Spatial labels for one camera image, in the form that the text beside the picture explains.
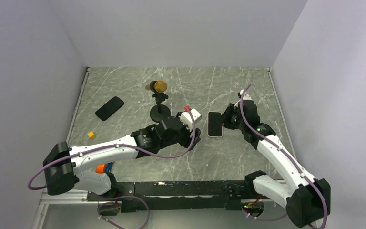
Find beige phone case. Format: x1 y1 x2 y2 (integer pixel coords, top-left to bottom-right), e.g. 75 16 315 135
207 111 224 138

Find gold microphone on black stand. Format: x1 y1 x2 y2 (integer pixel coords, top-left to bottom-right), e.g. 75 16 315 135
145 80 171 123

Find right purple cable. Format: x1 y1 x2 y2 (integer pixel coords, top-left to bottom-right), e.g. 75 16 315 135
239 84 328 229

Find small yellow cube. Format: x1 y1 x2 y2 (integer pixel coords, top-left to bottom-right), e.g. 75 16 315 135
87 131 96 139

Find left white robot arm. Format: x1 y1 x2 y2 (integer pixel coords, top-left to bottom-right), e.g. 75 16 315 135
43 110 201 200

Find colourful toy car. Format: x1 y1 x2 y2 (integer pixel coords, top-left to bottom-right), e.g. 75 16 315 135
95 162 113 174

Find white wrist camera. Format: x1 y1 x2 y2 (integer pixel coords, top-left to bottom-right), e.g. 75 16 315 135
238 89 252 101
179 105 202 131

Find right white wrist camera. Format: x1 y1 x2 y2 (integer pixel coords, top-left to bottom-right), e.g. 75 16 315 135
238 89 252 101

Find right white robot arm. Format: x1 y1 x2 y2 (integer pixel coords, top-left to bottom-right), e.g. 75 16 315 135
222 100 331 228

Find black phone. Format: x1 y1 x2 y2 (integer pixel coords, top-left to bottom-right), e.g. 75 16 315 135
95 96 124 121

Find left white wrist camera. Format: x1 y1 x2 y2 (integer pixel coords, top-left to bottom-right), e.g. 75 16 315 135
179 105 202 131

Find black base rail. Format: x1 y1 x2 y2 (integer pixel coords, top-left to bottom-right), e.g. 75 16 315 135
87 180 261 213

